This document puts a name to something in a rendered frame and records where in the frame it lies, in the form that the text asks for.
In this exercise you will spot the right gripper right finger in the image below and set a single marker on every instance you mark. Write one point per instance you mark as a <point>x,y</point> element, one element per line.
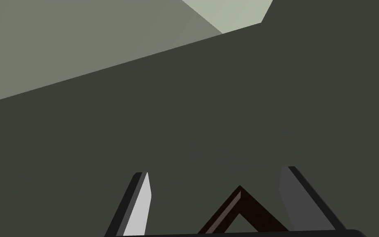
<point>303,204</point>

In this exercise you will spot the dark brown picture frame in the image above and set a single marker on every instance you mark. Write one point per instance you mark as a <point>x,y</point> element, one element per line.
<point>252,205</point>

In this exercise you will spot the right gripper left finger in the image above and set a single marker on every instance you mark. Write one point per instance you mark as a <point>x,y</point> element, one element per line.
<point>137,210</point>

